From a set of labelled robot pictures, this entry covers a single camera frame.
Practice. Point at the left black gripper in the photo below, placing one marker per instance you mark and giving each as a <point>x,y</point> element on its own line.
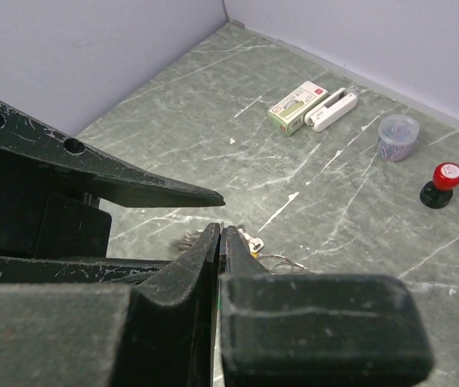
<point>42,218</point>

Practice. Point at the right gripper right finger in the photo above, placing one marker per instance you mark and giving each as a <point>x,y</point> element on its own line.
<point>316,329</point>

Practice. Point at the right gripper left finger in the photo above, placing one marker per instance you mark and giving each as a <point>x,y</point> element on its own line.
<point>142,331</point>

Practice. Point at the green white staple box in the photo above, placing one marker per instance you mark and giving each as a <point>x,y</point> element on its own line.
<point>288,114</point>

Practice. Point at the clear plastic clip jar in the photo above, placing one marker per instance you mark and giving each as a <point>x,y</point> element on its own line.
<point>397,134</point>

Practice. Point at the white stapler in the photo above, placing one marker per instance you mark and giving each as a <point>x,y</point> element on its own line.
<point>323,115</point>

